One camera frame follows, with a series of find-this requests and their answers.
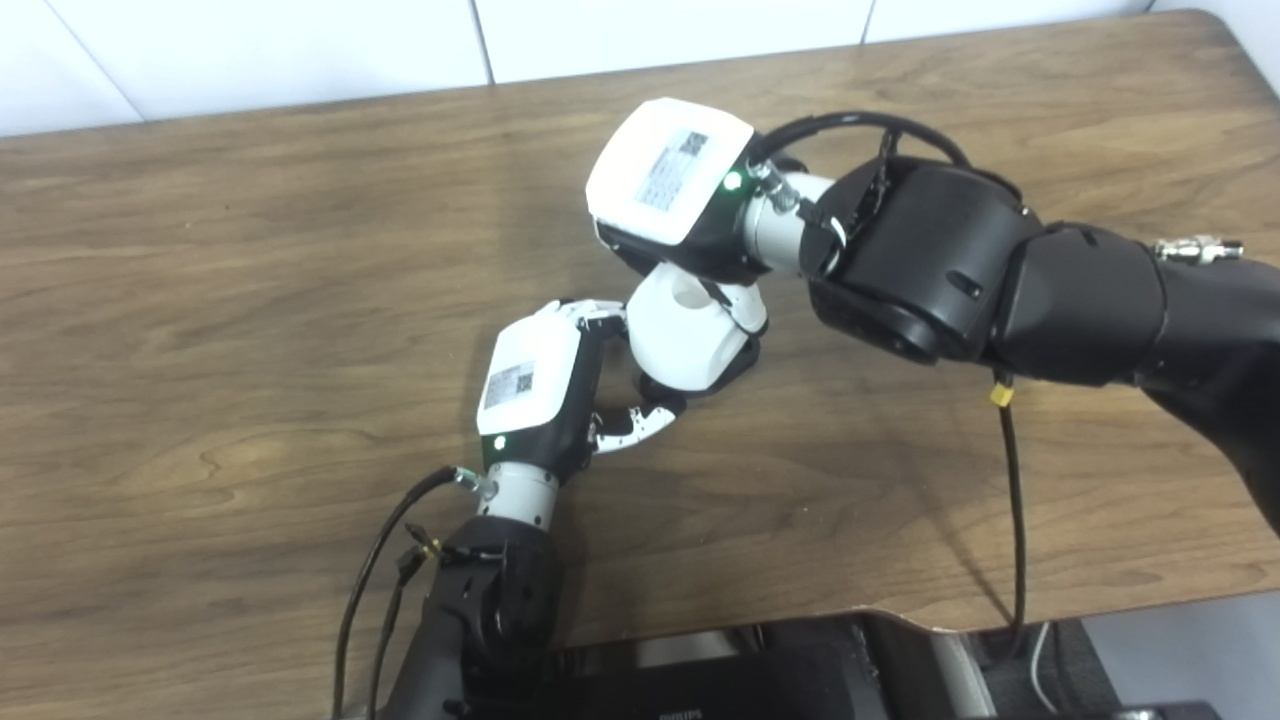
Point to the round white piece with holes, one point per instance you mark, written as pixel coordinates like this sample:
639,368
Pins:
685,335

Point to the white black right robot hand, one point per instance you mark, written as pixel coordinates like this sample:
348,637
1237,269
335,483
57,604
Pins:
665,175

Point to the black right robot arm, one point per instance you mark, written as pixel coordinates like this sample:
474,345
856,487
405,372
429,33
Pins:
1050,280

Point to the silver connector plug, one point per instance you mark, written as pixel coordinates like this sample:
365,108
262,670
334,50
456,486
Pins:
1200,248

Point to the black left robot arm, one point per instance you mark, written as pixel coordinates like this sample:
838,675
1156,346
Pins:
485,610

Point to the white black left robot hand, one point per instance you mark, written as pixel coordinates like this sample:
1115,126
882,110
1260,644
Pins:
530,375

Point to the dark robot torso edge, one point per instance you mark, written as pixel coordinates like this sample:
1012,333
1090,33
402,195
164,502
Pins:
750,675

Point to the black holder part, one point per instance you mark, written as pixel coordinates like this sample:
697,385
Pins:
740,362

